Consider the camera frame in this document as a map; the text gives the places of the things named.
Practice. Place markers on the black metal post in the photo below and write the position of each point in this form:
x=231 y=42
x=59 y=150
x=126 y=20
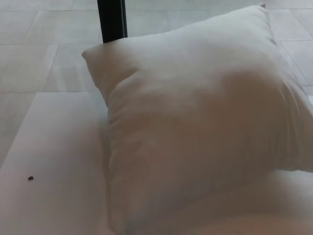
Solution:
x=112 y=19

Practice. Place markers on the white square pillow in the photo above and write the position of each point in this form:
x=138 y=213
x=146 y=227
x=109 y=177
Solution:
x=190 y=122

